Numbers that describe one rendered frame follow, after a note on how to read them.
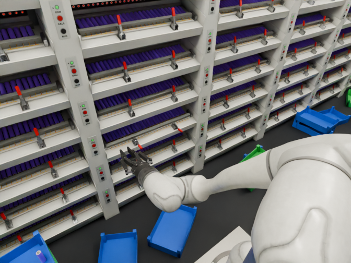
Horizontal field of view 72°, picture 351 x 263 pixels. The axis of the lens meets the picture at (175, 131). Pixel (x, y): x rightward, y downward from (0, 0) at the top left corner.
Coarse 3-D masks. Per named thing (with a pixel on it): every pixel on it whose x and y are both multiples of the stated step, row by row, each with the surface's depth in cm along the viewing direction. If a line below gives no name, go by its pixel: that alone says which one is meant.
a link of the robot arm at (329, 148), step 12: (288, 144) 53; (300, 144) 50; (312, 144) 47; (324, 144) 46; (336, 144) 45; (348, 144) 44; (276, 156) 54; (288, 156) 48; (300, 156) 45; (312, 156) 44; (324, 156) 43; (336, 156) 43; (348, 156) 43; (276, 168) 53; (348, 168) 42
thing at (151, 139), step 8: (192, 112) 155; (184, 120) 154; (192, 120) 155; (168, 128) 148; (184, 128) 152; (152, 136) 142; (160, 136) 143; (168, 136) 148; (104, 144) 130; (128, 144) 136; (144, 144) 139; (112, 152) 131; (112, 160) 133
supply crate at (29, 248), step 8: (32, 240) 97; (40, 240) 97; (16, 248) 93; (24, 248) 96; (32, 248) 98; (40, 248) 98; (8, 256) 92; (16, 256) 95; (24, 256) 95; (32, 256) 95; (48, 256) 95
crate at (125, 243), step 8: (128, 232) 141; (136, 232) 140; (104, 240) 139; (112, 240) 142; (120, 240) 142; (128, 240) 142; (136, 240) 137; (104, 248) 138; (112, 248) 138; (120, 248) 138; (128, 248) 138; (136, 248) 133; (104, 256) 135; (112, 256) 135; (120, 256) 135; (128, 256) 135; (136, 256) 130
